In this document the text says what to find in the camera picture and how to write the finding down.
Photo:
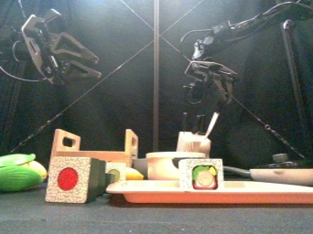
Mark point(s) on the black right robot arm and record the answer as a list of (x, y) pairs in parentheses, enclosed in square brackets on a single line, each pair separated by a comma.
[(250, 23)]

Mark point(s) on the wooden toy crate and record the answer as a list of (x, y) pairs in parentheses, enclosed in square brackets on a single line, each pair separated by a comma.
[(90, 155)]

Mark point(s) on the sushi block with green filling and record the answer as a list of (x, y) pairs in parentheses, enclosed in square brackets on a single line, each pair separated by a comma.
[(203, 175)]

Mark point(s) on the cream toy pot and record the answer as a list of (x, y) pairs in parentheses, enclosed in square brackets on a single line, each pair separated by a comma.
[(164, 166)]

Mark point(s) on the small toy frying pan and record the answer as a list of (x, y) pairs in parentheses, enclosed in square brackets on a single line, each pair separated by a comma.
[(282, 176)]

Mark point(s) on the yellow toy banana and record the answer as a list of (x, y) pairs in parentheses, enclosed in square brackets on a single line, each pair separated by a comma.
[(135, 174)]

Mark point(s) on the sushi block with red centre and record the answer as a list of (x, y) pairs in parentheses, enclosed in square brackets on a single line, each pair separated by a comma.
[(68, 179)]

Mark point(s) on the green toy corn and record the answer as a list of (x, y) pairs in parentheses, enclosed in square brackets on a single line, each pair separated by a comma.
[(18, 178)]

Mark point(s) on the thin metal frame pole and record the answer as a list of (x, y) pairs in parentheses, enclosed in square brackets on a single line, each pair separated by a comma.
[(156, 76)]

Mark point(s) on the dark metal frame post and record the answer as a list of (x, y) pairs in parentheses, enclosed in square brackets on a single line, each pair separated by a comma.
[(292, 85)]

